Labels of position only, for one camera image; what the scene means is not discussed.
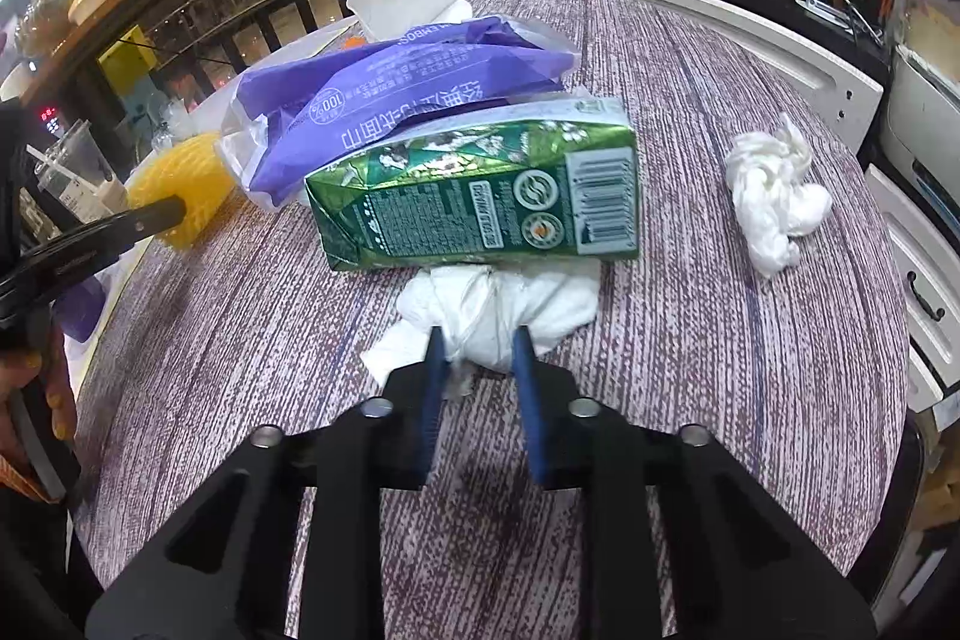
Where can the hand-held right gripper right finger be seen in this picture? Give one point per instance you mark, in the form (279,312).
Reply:
(531,407)

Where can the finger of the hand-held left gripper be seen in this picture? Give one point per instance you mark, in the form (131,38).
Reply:
(90,246)

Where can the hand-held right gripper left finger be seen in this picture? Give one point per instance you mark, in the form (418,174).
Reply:
(436,392)

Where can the large white tissue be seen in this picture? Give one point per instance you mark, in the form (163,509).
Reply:
(487,310)

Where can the yellow ribbed wrapper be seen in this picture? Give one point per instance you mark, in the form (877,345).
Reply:
(195,179)

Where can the person's left hand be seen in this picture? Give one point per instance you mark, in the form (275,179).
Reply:
(58,385)

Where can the purple container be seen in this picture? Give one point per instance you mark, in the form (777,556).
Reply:
(79,310)

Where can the clear plastic cup with straw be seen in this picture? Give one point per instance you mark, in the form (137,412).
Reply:
(79,168)

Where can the green drink carton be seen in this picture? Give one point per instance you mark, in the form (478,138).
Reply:
(465,197)

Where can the purple tissue pack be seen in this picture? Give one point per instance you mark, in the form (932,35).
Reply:
(390,78)

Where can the small crumpled white tissue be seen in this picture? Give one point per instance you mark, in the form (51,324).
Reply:
(772,197)

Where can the white drawer front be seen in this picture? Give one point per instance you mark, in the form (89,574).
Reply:
(911,250)

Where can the white cabinet door panel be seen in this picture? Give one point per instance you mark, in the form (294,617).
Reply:
(675,3)

